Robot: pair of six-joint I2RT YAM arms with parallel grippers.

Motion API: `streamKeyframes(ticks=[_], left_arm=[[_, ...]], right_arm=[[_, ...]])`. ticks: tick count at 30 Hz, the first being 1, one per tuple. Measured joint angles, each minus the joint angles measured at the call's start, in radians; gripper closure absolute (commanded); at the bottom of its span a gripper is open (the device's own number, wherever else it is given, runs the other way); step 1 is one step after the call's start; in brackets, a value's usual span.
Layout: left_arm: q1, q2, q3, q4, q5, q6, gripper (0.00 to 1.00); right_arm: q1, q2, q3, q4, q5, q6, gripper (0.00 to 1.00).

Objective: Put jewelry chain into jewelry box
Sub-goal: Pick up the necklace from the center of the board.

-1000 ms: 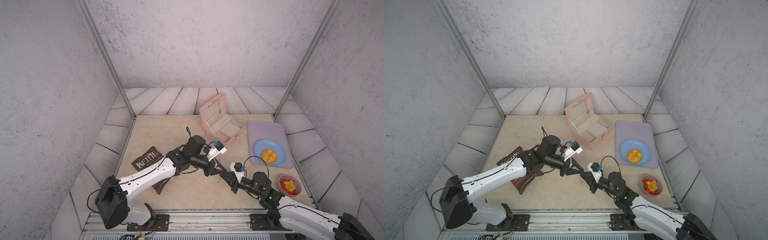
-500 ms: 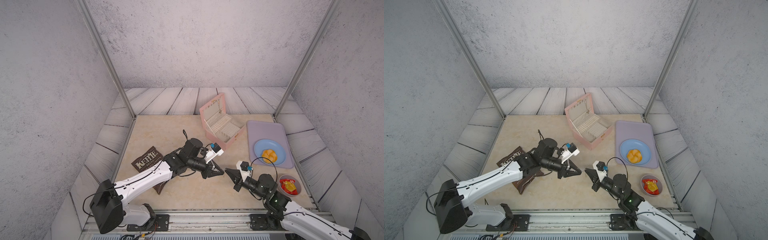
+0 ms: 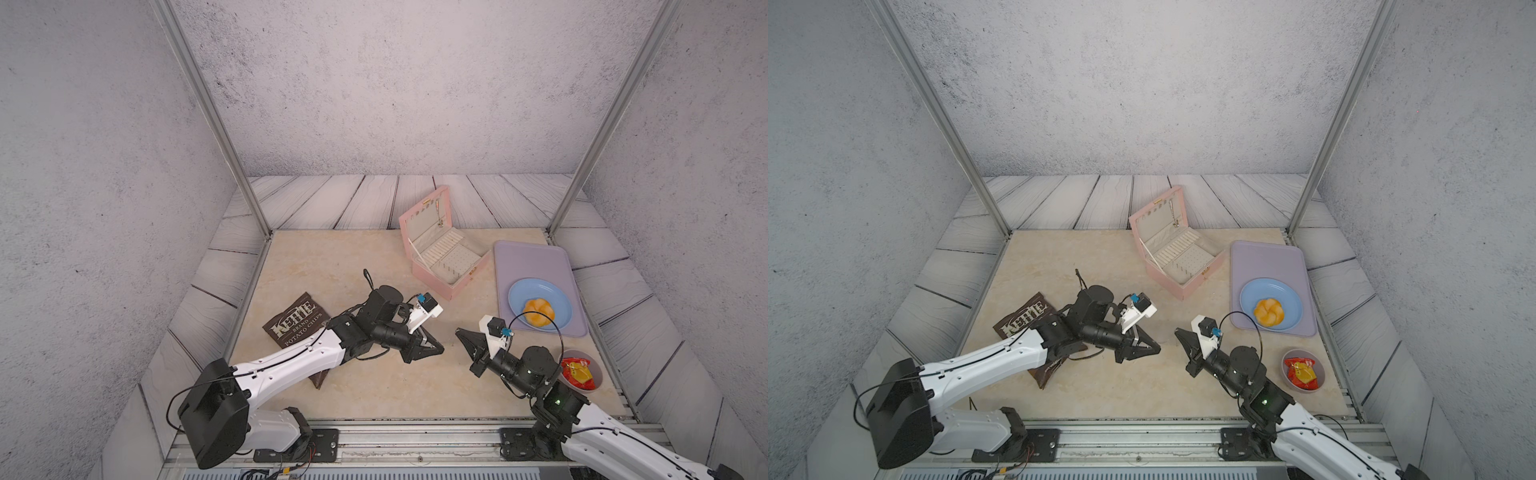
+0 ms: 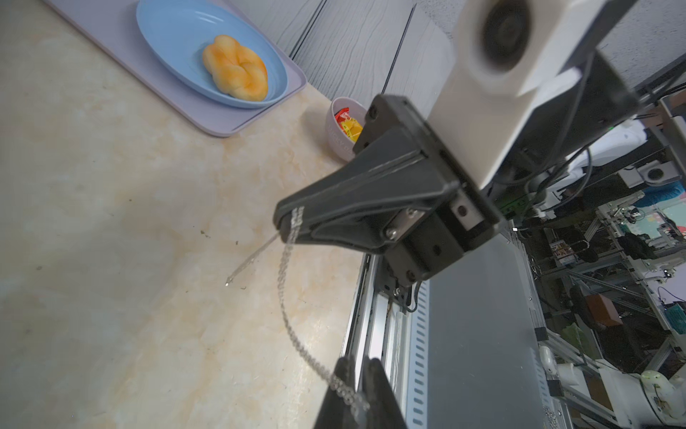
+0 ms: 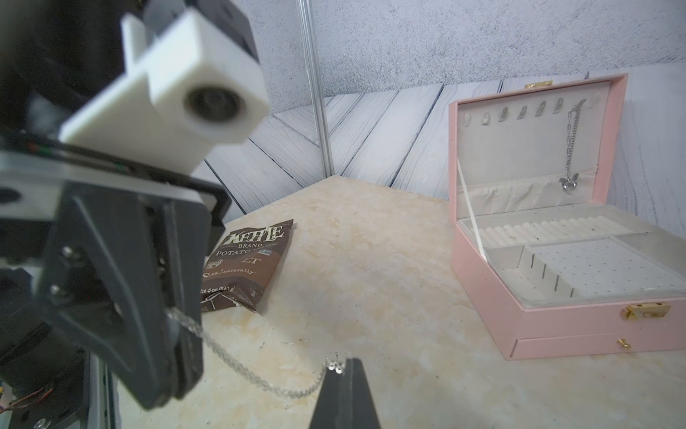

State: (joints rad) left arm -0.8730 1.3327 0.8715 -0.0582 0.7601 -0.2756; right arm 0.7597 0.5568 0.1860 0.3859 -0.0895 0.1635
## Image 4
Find black right camera cable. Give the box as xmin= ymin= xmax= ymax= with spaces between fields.
xmin=497 ymin=50 xmax=598 ymax=189

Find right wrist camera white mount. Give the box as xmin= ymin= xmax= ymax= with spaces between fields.
xmin=428 ymin=1 xmax=604 ymax=189

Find lilac tray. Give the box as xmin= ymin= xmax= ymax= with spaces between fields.
xmin=49 ymin=1 xmax=307 ymax=137

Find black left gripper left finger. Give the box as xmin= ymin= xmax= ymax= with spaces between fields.
xmin=314 ymin=357 xmax=364 ymax=429

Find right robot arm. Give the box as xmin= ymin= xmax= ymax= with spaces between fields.
xmin=273 ymin=1 xmax=648 ymax=286

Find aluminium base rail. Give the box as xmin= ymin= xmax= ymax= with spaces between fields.
xmin=344 ymin=234 xmax=572 ymax=428

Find pink bowl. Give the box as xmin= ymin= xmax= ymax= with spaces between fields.
xmin=325 ymin=97 xmax=367 ymax=162

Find red yellow snack packet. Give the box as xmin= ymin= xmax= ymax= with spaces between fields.
xmin=334 ymin=107 xmax=364 ymax=142

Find yellow braided bread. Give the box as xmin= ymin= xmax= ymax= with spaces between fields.
xmin=202 ymin=35 xmax=269 ymax=102

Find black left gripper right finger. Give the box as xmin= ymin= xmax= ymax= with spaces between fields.
xmin=362 ymin=357 xmax=407 ymax=429

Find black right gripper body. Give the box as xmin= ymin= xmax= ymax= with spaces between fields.
xmin=351 ymin=95 xmax=503 ymax=285

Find blue plate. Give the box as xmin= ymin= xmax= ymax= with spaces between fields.
xmin=136 ymin=1 xmax=289 ymax=109

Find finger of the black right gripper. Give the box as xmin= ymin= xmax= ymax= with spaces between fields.
xmin=294 ymin=207 xmax=429 ymax=255
xmin=273 ymin=126 xmax=461 ymax=230

